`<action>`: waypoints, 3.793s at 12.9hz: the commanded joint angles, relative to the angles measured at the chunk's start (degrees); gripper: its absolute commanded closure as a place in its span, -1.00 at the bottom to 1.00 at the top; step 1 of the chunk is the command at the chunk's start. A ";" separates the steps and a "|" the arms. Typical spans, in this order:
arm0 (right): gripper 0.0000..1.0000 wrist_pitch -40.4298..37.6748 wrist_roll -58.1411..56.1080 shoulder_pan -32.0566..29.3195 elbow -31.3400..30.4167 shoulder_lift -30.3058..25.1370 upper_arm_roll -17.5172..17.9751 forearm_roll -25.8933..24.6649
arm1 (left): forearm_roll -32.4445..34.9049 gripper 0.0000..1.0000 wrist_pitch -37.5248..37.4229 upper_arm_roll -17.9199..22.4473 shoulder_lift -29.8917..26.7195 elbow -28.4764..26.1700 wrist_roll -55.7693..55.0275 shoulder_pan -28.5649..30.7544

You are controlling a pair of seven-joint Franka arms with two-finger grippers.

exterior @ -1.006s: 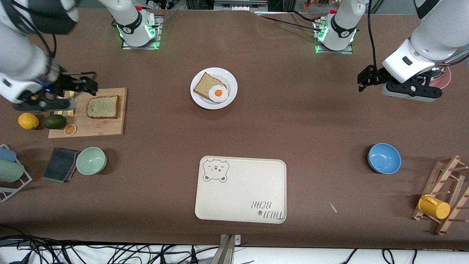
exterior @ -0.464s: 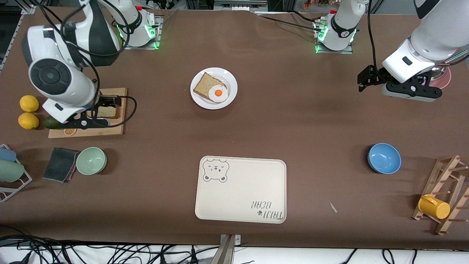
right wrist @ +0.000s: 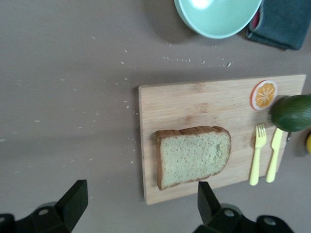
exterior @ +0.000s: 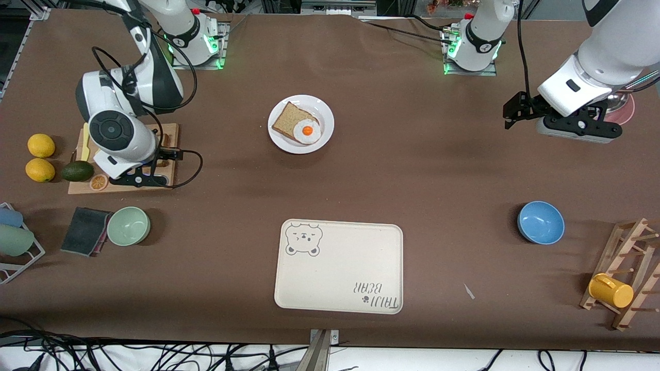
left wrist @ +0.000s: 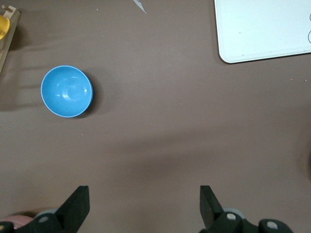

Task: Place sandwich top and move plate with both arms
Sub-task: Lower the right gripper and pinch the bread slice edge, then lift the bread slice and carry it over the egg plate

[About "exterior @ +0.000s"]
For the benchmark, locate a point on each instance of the orange slice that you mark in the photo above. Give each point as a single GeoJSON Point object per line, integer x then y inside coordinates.
{"type": "Point", "coordinates": [98, 182]}

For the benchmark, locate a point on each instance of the pink cloth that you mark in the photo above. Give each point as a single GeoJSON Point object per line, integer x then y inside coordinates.
{"type": "Point", "coordinates": [103, 243]}

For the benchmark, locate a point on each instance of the fried egg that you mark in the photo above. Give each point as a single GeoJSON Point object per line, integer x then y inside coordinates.
{"type": "Point", "coordinates": [308, 131]}

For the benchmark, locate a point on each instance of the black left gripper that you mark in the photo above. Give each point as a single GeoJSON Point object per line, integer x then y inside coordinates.
{"type": "Point", "coordinates": [529, 106]}

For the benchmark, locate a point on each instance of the yellow mug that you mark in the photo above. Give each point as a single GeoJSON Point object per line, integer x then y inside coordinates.
{"type": "Point", "coordinates": [611, 291]}

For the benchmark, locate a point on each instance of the pale green bowl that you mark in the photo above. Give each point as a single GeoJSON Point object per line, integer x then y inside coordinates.
{"type": "Point", "coordinates": [128, 225]}

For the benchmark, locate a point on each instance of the pale blue cup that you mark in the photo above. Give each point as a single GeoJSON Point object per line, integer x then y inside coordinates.
{"type": "Point", "coordinates": [9, 217]}

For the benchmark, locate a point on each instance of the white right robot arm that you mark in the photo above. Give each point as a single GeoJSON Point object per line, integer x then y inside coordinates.
{"type": "Point", "coordinates": [154, 77]}

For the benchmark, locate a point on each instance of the yellow lemon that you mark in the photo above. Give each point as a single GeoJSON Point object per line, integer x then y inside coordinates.
{"type": "Point", "coordinates": [40, 170]}
{"type": "Point", "coordinates": [41, 145]}

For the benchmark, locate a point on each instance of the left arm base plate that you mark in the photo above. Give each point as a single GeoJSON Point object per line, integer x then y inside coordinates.
{"type": "Point", "coordinates": [472, 72]}

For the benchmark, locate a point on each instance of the dark grey cloth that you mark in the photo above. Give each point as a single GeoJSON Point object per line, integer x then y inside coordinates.
{"type": "Point", "coordinates": [82, 231]}

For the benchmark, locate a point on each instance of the wooden peg rack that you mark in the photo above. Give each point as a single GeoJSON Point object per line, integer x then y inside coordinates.
{"type": "Point", "coordinates": [631, 242]}

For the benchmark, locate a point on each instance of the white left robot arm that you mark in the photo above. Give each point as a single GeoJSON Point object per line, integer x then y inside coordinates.
{"type": "Point", "coordinates": [613, 51]}

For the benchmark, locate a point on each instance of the metal stand bracket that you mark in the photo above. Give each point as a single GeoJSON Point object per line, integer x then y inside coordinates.
{"type": "Point", "coordinates": [322, 350]}

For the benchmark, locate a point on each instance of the pale green cup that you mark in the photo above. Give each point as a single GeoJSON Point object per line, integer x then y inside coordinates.
{"type": "Point", "coordinates": [15, 240]}

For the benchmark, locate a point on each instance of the cream bear print tray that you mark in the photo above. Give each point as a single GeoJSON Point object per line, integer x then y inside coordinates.
{"type": "Point", "coordinates": [340, 268]}

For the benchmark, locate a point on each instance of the wooden cutting board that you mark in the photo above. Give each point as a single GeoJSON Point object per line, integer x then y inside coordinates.
{"type": "Point", "coordinates": [77, 186]}

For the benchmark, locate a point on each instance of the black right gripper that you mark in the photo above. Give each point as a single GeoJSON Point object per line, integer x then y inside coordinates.
{"type": "Point", "coordinates": [164, 153]}

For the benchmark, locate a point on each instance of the blue bowl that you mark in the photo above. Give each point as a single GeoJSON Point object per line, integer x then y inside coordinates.
{"type": "Point", "coordinates": [540, 222]}

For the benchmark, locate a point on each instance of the small white paper scrap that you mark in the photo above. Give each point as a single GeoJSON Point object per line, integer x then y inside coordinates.
{"type": "Point", "coordinates": [468, 291]}

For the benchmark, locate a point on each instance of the white round plate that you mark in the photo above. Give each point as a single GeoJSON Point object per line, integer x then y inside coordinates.
{"type": "Point", "coordinates": [319, 111]}

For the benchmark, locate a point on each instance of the metal scoop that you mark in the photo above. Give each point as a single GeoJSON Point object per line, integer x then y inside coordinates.
{"type": "Point", "coordinates": [644, 81]}

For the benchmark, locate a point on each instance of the yellow plastic knife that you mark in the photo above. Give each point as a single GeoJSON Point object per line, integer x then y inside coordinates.
{"type": "Point", "coordinates": [85, 141]}

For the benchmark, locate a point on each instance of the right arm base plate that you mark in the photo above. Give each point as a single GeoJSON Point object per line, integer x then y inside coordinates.
{"type": "Point", "coordinates": [223, 46]}

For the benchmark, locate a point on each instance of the pink bowl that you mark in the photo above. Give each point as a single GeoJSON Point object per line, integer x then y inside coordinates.
{"type": "Point", "coordinates": [626, 114]}

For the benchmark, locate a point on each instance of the green avocado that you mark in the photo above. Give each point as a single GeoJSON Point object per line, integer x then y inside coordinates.
{"type": "Point", "coordinates": [77, 171]}

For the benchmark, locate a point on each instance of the small metal utensil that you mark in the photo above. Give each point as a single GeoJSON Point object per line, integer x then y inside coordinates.
{"type": "Point", "coordinates": [75, 154]}

